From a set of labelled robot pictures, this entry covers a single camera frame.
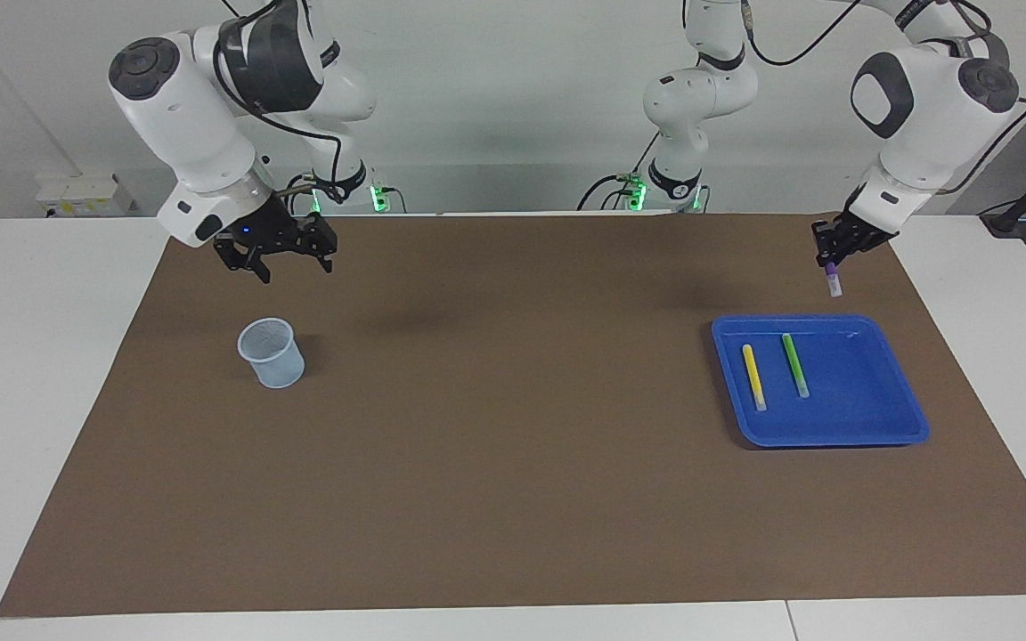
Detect translucent light blue pen cup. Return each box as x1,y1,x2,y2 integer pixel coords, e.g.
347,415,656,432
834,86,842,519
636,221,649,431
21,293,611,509
237,318,306,389

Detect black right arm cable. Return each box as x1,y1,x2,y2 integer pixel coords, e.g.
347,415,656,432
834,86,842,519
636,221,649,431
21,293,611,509
210,0,349,207

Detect blue plastic tray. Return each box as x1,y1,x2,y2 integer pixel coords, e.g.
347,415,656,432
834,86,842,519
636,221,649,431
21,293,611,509
711,314,931,448

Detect brown table mat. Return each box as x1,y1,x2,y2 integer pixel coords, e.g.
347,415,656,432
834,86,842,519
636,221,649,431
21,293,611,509
0,214,1026,618

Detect green pen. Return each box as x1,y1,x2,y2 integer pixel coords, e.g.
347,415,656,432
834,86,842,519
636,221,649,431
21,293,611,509
781,333,810,399

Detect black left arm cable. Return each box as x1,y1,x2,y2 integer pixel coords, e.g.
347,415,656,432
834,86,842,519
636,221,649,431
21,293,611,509
740,0,1026,195

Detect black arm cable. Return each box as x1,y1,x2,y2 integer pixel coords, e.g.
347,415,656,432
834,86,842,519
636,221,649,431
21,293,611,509
740,0,1026,195
210,0,349,207

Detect black base cable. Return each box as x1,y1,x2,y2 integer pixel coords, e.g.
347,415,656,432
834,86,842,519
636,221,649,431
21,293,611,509
577,132,662,212

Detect yellow pen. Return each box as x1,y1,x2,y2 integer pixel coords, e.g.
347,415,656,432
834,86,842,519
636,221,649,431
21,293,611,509
741,344,768,412

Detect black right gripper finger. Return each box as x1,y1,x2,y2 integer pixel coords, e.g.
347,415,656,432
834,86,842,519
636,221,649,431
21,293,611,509
213,237,273,285
295,217,339,275

